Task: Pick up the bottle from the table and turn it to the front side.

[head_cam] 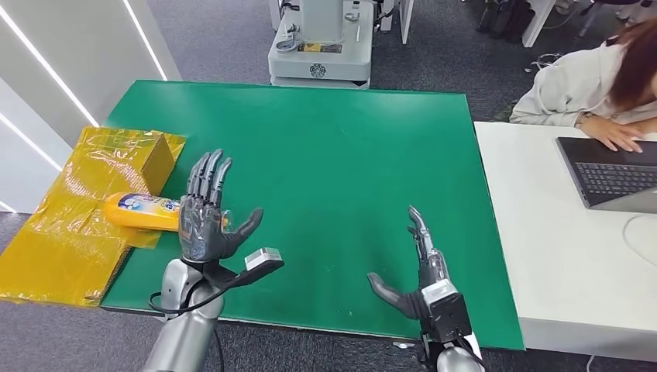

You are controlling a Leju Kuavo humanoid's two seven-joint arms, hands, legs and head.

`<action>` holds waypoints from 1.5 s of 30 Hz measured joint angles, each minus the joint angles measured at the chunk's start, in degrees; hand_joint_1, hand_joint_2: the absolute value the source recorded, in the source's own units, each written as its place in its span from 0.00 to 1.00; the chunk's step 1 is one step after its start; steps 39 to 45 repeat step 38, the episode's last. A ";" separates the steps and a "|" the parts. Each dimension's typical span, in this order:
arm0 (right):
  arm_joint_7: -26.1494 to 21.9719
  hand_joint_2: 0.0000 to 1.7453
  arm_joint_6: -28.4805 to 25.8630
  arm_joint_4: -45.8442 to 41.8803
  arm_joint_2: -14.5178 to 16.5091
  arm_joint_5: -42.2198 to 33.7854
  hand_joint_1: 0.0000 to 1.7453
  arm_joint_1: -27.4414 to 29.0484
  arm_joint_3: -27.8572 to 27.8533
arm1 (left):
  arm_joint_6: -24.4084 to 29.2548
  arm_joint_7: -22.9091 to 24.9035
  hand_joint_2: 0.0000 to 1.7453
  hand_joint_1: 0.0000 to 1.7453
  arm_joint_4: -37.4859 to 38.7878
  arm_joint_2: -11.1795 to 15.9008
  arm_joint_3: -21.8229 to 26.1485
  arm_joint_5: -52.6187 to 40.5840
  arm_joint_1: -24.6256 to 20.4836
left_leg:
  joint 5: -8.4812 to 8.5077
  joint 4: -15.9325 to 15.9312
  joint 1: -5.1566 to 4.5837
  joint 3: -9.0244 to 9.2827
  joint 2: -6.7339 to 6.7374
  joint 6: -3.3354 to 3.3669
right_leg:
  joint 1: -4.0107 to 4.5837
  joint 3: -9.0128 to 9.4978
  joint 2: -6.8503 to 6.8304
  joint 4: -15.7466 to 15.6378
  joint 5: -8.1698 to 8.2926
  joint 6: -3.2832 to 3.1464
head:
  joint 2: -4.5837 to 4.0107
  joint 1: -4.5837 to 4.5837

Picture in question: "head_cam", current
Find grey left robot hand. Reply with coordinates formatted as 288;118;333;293
177;149;264;264

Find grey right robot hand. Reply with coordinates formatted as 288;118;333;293
366;205;452;322

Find orange plastic bottle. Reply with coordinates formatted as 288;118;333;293
103;191;235;233

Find yellow taped cardboard box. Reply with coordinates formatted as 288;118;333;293
0;126;187;309

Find grey metal clamp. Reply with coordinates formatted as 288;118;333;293
274;26;304;55

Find dark grey laptop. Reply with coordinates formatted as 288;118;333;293
556;136;657;215

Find white wheeled machine base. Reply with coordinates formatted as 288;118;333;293
267;0;375;91

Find white round pad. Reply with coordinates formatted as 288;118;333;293
623;215;657;268

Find person's hand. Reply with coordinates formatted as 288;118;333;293
577;113;645;153

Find person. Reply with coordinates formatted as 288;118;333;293
509;20;657;129

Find black bags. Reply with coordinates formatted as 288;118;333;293
476;0;538;47

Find white desk leg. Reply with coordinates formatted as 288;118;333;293
522;0;558;50

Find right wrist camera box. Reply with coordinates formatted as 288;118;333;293
421;279;473;344

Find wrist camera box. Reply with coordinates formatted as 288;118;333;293
202;247;285;291
421;279;473;344

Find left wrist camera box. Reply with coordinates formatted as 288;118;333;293
202;247;285;291

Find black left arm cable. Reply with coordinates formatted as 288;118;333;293
149;277;243;372

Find cable on floor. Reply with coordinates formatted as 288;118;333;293
523;53;562;75

